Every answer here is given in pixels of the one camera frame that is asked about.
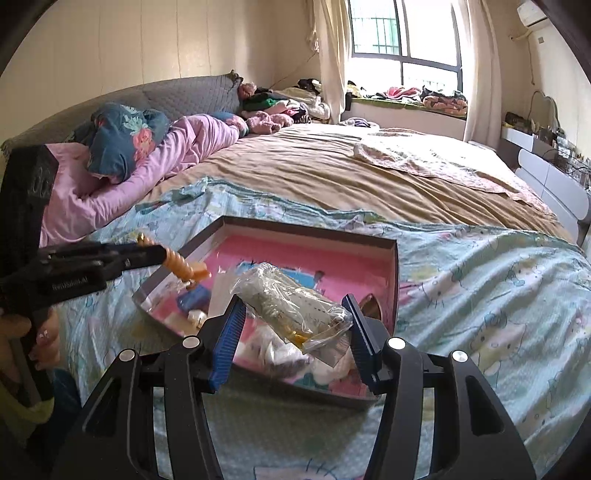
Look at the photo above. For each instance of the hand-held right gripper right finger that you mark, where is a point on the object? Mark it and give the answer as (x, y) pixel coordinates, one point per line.
(364, 344)

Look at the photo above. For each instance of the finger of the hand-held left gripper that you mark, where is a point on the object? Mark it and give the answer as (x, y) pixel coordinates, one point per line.
(106, 254)

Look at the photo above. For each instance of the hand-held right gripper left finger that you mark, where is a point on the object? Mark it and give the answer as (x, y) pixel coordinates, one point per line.
(228, 341)

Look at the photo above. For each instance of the clear bag with gold jewelry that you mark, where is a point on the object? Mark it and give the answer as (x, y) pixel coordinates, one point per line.
(286, 300)

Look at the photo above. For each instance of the orange twisted hair clip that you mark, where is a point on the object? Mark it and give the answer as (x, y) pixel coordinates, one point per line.
(182, 265)

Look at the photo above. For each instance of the cardboard box pink inside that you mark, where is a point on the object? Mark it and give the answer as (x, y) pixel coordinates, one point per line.
(304, 228)

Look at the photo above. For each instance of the person's left hand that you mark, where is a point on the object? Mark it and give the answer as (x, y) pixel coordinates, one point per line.
(46, 344)

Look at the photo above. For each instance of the brown hair clip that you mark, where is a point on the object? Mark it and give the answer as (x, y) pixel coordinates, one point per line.
(371, 307)

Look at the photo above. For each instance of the small blue packet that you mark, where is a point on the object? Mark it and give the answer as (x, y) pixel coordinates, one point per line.
(191, 300)

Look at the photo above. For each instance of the cartoon cat printed blanket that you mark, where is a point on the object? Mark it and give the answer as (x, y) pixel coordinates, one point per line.
(461, 300)

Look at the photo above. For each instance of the person's blue pants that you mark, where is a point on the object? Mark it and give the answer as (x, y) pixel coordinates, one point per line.
(69, 392)

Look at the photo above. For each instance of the blue floral pillow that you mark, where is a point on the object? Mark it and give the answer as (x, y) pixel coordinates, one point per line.
(120, 138)

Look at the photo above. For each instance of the pink quilt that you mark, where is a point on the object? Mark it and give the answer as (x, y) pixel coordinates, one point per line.
(184, 143)

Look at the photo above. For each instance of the grey quilted headboard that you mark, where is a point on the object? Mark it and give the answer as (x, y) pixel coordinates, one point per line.
(161, 92)

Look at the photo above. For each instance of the tan bed sheet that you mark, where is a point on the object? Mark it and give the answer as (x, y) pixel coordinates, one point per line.
(323, 170)

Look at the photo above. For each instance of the small floral blanket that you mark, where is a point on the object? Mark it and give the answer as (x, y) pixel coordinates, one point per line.
(415, 159)

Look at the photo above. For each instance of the pink plush toy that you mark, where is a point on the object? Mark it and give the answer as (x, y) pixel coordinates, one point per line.
(268, 122)

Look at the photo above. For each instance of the pile of clothes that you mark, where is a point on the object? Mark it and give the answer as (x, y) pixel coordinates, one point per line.
(286, 104)

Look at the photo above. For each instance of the white grey dressing table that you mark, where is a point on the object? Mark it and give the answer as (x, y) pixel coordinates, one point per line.
(549, 175)

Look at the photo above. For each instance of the clothes on window sill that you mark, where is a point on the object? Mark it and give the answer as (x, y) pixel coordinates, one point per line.
(415, 97)

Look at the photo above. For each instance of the cream curtain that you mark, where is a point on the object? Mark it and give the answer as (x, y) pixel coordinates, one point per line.
(478, 69)
(332, 55)

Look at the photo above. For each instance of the vanity mirror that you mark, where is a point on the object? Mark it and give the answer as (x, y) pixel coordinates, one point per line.
(545, 110)

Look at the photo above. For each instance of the window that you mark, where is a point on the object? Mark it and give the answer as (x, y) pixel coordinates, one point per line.
(397, 37)

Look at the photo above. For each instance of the white air conditioner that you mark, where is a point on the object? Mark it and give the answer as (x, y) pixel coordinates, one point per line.
(533, 14)

